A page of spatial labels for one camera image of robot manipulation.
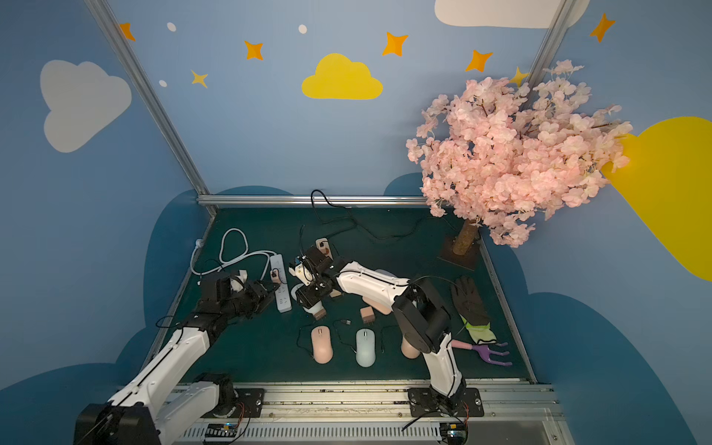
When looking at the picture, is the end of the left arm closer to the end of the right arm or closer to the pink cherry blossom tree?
the end of the right arm

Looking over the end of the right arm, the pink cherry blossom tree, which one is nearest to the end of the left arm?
the end of the right arm

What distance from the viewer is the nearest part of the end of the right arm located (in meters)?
0.66
